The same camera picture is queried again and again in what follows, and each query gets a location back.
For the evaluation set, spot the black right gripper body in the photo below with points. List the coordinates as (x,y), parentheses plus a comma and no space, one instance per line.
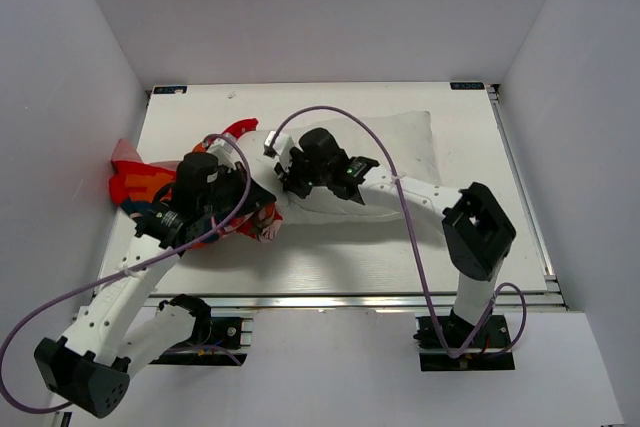
(300,177)

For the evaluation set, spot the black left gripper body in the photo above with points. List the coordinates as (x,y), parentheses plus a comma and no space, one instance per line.
(230,187)

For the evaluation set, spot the red patterned pillowcase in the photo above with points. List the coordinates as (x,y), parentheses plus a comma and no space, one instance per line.
(143,191)

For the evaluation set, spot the white pillow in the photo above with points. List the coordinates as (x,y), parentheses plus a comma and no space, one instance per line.
(407,137)

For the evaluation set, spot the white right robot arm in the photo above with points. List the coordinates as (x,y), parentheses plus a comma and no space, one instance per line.
(477,232)

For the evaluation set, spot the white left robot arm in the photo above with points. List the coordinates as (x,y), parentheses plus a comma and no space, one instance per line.
(92,363)

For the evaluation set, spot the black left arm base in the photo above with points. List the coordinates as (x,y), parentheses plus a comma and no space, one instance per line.
(221,340)

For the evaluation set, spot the blue left corner sticker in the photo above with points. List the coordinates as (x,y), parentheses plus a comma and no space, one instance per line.
(170,90)

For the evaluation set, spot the blue corner sticker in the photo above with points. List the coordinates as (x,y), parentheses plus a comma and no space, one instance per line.
(464,86)
(170,90)

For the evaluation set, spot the blue right corner sticker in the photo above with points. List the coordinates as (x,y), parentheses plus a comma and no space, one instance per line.
(464,86)

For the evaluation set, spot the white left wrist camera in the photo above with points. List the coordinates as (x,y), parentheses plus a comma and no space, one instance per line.
(221,146)

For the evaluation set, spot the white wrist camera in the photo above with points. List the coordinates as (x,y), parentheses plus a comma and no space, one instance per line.
(221,146)
(278,146)

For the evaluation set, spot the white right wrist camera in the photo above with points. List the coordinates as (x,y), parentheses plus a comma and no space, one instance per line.
(278,146)

